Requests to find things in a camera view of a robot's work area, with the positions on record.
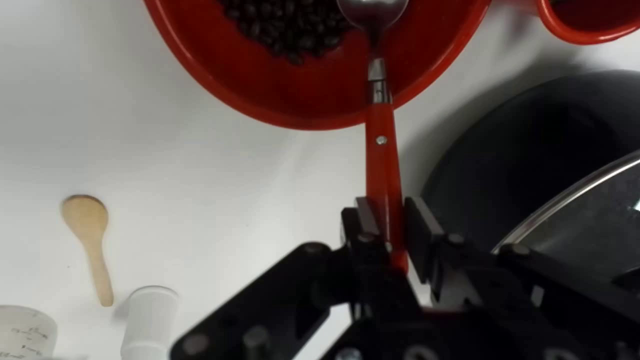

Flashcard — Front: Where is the glass pot lid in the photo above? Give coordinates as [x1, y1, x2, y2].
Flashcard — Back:
[494, 151, 640, 280]

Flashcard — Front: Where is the red mug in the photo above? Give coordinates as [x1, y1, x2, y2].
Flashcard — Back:
[537, 0, 640, 45]

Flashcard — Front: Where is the red bowl with coffee beans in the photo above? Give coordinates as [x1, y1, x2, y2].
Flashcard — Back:
[144, 0, 491, 131]

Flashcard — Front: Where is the red handled metal spoon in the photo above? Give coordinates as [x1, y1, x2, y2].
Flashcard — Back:
[337, 0, 409, 272]

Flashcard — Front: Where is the small white plastic cup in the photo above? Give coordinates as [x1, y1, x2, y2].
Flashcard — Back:
[121, 287, 179, 360]

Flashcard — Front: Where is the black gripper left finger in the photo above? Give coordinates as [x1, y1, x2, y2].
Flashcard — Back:
[340, 199, 382, 247]

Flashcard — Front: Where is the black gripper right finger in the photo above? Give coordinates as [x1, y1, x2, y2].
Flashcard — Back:
[404, 197, 447, 285]

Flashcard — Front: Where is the black cooking pot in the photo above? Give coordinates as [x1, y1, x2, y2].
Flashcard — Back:
[422, 70, 640, 248]

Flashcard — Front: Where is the small wooden spoon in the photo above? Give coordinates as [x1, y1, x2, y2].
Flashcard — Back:
[62, 195, 114, 307]

